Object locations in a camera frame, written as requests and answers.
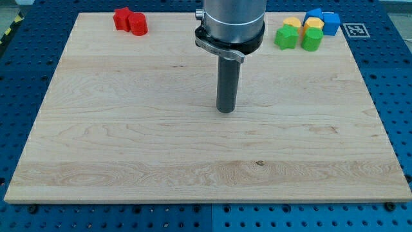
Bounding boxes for red star block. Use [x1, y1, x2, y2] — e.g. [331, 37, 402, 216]
[113, 7, 133, 32]

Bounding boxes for blue cube block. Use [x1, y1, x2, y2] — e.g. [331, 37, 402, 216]
[323, 12, 341, 36]

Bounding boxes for black bolt right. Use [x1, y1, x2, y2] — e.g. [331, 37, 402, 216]
[384, 202, 397, 212]

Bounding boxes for yellow hexagon block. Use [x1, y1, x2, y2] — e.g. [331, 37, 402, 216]
[303, 17, 324, 34]

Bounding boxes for black clamp with silver lever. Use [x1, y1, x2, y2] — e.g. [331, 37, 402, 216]
[195, 8, 265, 63]

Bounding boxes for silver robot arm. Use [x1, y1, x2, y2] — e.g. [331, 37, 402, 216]
[195, 0, 267, 113]

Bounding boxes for white fiducial marker tag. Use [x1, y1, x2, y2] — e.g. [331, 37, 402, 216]
[342, 23, 370, 38]

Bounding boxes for yellow heart block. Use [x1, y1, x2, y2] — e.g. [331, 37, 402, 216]
[283, 17, 302, 32]

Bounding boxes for black bolt left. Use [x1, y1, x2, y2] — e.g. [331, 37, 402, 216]
[27, 204, 39, 214]

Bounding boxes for red cylinder block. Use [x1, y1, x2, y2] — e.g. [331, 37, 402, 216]
[127, 12, 148, 36]

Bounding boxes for wooden board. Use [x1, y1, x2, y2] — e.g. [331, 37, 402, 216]
[5, 13, 411, 204]

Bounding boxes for black bolt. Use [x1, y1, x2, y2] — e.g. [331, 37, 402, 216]
[27, 204, 39, 214]
[384, 202, 397, 212]

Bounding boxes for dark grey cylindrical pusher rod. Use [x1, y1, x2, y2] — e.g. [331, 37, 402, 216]
[216, 57, 241, 113]

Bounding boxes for green star block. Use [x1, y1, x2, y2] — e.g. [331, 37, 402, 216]
[274, 24, 299, 50]

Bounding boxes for blue triangle block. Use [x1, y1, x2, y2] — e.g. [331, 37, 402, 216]
[303, 8, 324, 24]

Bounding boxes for green cylinder block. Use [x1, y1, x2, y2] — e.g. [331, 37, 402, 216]
[301, 27, 324, 52]

